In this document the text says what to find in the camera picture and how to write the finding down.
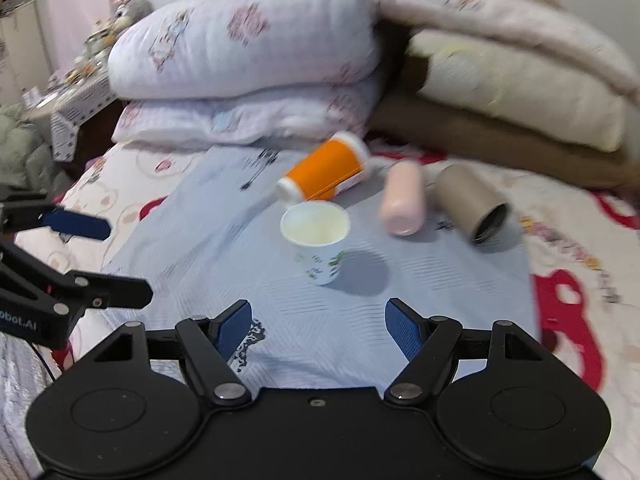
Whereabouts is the pink fluffy blanket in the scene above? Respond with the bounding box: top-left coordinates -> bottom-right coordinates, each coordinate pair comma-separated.
367,0 -> 640,111

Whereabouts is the orange and white bottle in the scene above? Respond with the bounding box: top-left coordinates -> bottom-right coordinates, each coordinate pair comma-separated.
276,131 -> 372,206

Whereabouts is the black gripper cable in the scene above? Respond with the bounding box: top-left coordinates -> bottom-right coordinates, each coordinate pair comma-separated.
30,342 -> 59,385

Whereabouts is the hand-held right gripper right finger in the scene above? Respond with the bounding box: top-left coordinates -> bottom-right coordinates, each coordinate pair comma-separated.
382,297 -> 548,407

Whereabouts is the cream pillow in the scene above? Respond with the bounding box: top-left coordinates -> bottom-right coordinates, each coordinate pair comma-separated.
405,30 -> 629,154

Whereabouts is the white floral folded quilt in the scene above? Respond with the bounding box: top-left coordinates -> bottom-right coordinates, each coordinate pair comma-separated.
107,0 -> 386,154

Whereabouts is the tan cup with dark inside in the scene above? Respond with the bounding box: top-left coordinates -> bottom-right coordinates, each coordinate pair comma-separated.
434,162 -> 511,245

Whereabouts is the table with checked cloth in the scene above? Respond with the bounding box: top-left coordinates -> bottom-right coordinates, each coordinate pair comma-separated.
22,67 -> 124,164

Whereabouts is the light blue patterned cloth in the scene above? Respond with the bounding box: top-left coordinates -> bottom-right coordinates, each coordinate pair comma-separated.
102,146 -> 534,392

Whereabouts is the white cabinet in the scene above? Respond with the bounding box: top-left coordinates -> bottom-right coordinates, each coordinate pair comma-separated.
0,0 -> 54,106

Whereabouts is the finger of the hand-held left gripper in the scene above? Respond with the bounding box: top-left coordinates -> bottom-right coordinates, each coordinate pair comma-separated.
0,199 -> 112,242
0,241 -> 155,311

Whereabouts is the pile of tableware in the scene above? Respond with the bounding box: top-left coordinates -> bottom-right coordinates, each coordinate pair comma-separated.
64,20 -> 119,87

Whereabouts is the pink bottle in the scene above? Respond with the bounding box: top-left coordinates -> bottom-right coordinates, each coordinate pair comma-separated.
378,161 -> 426,237

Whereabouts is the white printed paper cup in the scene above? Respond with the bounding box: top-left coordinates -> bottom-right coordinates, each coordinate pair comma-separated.
280,201 -> 351,286

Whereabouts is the grey stuffed toy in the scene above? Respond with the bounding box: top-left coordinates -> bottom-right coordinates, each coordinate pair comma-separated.
102,0 -> 154,29

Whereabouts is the brown folded blanket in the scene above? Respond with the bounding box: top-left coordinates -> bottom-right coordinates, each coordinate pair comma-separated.
367,55 -> 640,192

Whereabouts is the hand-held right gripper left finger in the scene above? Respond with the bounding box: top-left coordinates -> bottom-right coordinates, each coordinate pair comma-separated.
92,300 -> 253,407

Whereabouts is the green quilted jacket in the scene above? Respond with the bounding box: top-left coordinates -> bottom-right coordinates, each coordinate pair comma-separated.
0,104 -> 62,197

